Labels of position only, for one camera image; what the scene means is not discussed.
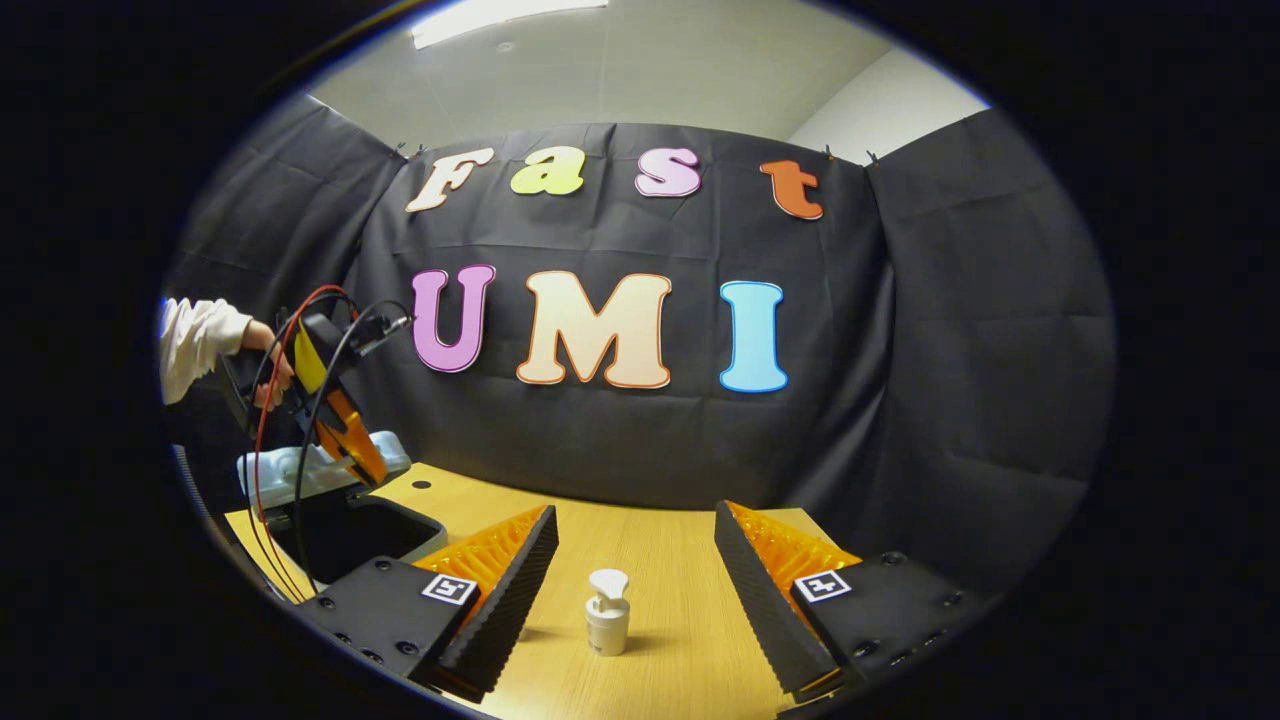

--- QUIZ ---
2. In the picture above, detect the pale blue small suitcase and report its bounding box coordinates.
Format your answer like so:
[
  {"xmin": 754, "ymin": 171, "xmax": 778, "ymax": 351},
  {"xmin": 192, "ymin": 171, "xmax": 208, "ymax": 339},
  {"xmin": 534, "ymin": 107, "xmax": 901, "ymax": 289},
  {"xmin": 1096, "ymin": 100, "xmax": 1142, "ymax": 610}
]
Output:
[{"xmin": 225, "ymin": 430, "xmax": 449, "ymax": 603}]

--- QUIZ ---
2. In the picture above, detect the black backdrop cloth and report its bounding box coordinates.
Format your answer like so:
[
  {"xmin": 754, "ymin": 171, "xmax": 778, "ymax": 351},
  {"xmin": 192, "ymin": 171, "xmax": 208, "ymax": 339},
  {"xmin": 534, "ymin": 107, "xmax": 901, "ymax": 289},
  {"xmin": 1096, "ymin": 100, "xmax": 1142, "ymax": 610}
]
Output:
[{"xmin": 160, "ymin": 95, "xmax": 1116, "ymax": 601}]

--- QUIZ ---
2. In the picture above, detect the grey ribbed cable sleeve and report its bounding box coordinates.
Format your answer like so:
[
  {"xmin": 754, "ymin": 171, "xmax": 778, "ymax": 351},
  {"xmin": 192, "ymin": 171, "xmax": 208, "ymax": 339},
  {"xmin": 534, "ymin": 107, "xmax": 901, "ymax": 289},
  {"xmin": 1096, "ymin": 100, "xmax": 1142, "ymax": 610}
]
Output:
[{"xmin": 172, "ymin": 444, "xmax": 219, "ymax": 546}]

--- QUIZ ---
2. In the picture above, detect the white pump bottle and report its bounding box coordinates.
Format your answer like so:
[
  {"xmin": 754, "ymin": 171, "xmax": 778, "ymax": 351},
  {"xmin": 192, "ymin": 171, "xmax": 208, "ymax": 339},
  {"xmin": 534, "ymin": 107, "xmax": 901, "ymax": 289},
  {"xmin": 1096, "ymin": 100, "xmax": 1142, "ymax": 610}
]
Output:
[{"xmin": 584, "ymin": 568, "xmax": 632, "ymax": 658}]

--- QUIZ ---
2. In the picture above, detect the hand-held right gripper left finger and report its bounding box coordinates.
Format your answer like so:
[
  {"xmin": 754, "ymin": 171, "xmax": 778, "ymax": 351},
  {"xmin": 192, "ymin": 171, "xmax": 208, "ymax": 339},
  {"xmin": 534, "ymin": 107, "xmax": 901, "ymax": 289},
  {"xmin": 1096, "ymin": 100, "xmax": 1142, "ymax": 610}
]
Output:
[{"xmin": 295, "ymin": 505, "xmax": 559, "ymax": 704}]

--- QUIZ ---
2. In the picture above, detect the ceiling light panel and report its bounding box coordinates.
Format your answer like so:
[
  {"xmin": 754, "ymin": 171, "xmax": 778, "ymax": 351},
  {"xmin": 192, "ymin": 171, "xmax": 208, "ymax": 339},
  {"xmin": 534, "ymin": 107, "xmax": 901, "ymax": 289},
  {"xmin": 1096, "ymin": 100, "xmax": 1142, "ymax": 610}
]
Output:
[{"xmin": 410, "ymin": 0, "xmax": 609, "ymax": 51}]

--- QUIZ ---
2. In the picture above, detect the black cable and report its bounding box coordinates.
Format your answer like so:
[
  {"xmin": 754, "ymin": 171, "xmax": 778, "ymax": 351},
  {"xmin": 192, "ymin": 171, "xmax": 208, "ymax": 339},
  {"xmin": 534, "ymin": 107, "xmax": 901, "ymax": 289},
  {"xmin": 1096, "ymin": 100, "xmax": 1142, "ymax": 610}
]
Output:
[{"xmin": 290, "ymin": 298, "xmax": 413, "ymax": 593}]

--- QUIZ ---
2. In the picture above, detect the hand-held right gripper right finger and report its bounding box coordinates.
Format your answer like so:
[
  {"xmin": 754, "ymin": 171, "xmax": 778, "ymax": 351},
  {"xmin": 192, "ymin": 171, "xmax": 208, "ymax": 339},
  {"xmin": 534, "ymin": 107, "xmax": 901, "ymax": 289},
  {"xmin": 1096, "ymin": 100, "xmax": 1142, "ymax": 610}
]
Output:
[{"xmin": 714, "ymin": 501, "xmax": 986, "ymax": 701}]

